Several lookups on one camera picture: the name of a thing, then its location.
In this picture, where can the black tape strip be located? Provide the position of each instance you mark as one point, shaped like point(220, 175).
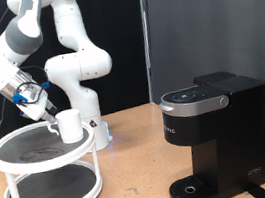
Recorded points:
point(258, 192)

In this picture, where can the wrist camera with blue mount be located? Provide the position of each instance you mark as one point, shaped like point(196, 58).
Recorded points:
point(45, 85)

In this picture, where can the black Keurig coffee machine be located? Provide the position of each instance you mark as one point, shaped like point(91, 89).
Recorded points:
point(236, 136)

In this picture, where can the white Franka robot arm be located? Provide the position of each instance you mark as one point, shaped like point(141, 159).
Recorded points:
point(77, 67)

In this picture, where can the white two-tier turntable stand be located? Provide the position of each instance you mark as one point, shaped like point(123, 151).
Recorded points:
point(52, 192)

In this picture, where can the white ceramic mug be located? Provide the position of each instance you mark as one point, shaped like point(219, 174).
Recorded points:
point(70, 126)

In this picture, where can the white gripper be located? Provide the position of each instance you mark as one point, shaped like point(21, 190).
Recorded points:
point(35, 105)

